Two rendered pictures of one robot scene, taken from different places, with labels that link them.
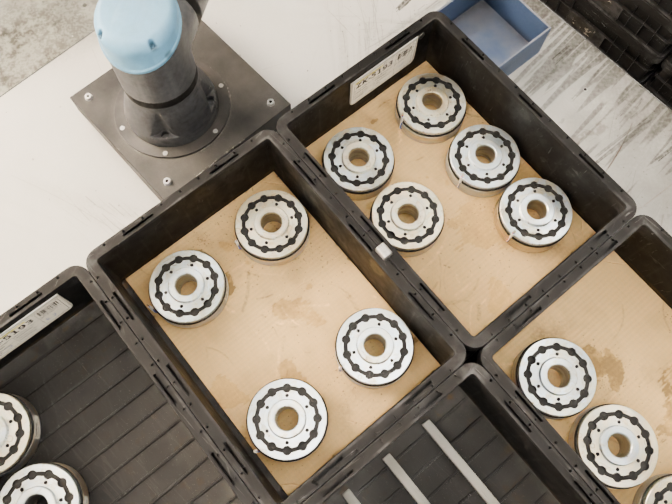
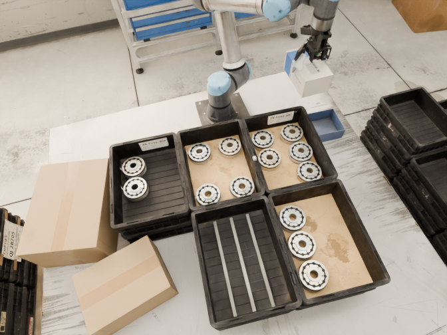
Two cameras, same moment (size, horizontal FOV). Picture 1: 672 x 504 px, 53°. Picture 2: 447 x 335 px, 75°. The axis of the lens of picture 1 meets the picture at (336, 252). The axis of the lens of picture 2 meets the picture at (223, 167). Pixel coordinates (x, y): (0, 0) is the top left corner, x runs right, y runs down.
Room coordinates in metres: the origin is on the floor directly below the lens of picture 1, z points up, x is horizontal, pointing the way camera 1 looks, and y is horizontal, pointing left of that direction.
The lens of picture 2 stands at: (-0.36, -0.31, 1.95)
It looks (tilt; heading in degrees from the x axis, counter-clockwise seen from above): 58 degrees down; 33
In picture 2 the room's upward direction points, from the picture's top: 6 degrees counter-clockwise
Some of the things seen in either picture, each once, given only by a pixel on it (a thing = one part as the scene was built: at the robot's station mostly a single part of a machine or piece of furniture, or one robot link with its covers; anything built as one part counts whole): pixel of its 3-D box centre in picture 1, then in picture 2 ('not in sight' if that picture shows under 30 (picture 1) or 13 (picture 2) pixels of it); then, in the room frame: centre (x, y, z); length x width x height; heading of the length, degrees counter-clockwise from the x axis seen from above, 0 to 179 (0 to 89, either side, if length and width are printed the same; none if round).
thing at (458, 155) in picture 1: (484, 156); (300, 151); (0.43, -0.21, 0.86); 0.10 x 0.10 x 0.01
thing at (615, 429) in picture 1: (618, 445); (302, 244); (0.04, -0.36, 0.86); 0.05 x 0.05 x 0.01
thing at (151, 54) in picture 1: (147, 37); (219, 88); (0.57, 0.28, 0.91); 0.13 x 0.12 x 0.14; 168
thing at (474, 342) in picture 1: (452, 169); (286, 147); (0.38, -0.15, 0.92); 0.40 x 0.30 x 0.02; 41
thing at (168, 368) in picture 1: (273, 308); (217, 161); (0.19, 0.08, 0.92); 0.40 x 0.30 x 0.02; 41
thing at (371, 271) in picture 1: (276, 317); (218, 167); (0.19, 0.08, 0.87); 0.40 x 0.30 x 0.11; 41
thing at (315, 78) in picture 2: not in sight; (306, 70); (0.67, -0.10, 1.09); 0.20 x 0.12 x 0.09; 44
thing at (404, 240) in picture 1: (407, 215); (269, 157); (0.34, -0.10, 0.86); 0.10 x 0.10 x 0.01
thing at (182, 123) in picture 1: (165, 90); (219, 106); (0.56, 0.28, 0.80); 0.15 x 0.15 x 0.10
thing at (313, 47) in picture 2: not in sight; (318, 42); (0.65, -0.13, 1.25); 0.09 x 0.08 x 0.12; 44
